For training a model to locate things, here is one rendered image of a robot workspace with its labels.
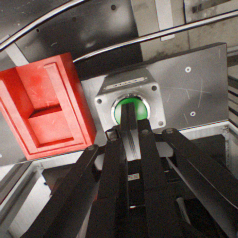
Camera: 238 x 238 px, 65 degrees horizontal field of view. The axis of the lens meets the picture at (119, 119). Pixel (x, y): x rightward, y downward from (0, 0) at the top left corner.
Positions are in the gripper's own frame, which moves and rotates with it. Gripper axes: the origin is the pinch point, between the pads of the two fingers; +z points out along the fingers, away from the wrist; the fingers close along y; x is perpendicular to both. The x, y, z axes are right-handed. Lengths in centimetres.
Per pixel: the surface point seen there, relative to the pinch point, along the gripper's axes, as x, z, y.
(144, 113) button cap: -0.3, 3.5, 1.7
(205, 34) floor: -2, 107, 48
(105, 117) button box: 0.1, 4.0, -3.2
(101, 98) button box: 2.6, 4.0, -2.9
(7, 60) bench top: 11, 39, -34
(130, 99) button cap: 1.8, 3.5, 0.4
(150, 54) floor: -6, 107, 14
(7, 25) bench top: 19, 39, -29
